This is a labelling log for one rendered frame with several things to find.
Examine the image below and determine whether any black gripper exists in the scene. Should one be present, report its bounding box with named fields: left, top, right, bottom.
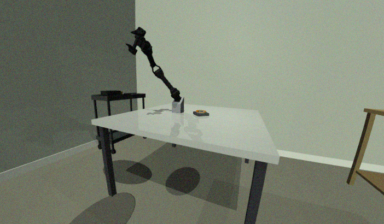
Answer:
left=125, top=27, right=146, bottom=55

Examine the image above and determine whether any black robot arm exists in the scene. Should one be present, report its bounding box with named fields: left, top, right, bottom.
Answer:
left=139, top=36, right=181, bottom=102

